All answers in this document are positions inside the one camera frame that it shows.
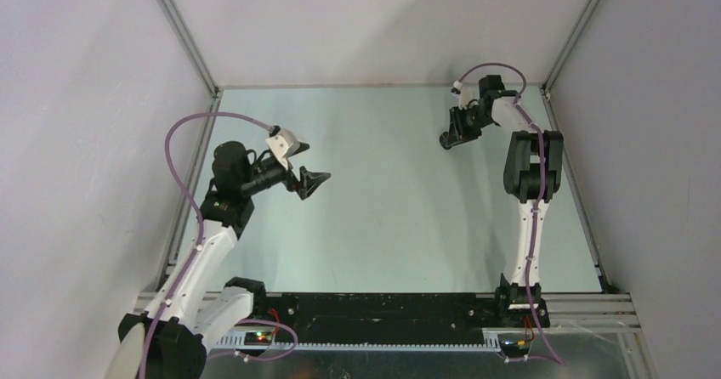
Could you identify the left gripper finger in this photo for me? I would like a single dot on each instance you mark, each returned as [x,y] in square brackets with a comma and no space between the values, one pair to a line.
[294,148]
[308,182]

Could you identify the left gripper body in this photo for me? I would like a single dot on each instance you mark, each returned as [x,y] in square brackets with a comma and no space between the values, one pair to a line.
[268,175]

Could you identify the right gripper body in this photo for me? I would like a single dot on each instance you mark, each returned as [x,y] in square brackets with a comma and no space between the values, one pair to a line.
[485,120]

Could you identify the black earbud charging case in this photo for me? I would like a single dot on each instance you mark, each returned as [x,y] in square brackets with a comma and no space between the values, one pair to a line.
[446,141]

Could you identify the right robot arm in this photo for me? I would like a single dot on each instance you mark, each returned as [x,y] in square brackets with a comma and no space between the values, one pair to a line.
[532,176]

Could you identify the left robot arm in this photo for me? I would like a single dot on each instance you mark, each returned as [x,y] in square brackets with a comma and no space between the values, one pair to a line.
[174,334]

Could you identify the left controller board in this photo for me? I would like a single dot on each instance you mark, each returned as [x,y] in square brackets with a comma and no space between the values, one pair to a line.
[258,339]

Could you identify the controller board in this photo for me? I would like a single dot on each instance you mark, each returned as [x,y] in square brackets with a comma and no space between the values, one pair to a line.
[258,339]
[514,350]

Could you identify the right controller board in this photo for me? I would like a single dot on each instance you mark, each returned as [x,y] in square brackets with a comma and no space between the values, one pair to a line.
[514,350]

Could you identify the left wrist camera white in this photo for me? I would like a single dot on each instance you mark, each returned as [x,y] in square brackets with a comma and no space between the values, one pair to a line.
[277,144]

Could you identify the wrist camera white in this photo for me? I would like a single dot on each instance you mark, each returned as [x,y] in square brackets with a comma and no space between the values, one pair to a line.
[464,95]
[277,144]

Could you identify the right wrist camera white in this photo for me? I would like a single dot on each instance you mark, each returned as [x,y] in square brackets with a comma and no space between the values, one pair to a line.
[464,95]

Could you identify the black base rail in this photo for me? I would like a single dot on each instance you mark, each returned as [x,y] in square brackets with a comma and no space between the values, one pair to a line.
[392,319]

